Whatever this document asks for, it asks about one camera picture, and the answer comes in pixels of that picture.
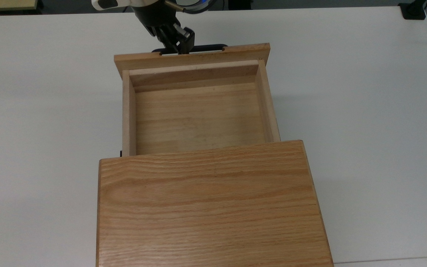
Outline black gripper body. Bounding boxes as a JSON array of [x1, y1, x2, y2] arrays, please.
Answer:
[[130, 4, 179, 37]]

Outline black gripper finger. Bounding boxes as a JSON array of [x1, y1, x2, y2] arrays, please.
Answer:
[[178, 26, 196, 55], [153, 23, 180, 53]]

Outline black metal bar handle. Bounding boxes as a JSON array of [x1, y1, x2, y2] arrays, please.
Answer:
[[151, 44, 229, 56]]

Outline wooden drawer with handle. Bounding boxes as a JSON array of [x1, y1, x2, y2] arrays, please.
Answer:
[[113, 43, 281, 157]]

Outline oak wooden drawer cabinet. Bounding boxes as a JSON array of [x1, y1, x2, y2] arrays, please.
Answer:
[[96, 139, 335, 267]]

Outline yellowish wooden desk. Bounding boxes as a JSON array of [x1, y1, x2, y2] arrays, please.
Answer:
[[0, 0, 38, 12]]

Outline black table clamp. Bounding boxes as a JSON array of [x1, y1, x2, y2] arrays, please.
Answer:
[[398, 0, 427, 20]]

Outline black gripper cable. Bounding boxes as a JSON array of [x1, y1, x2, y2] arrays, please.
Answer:
[[163, 0, 215, 15]]

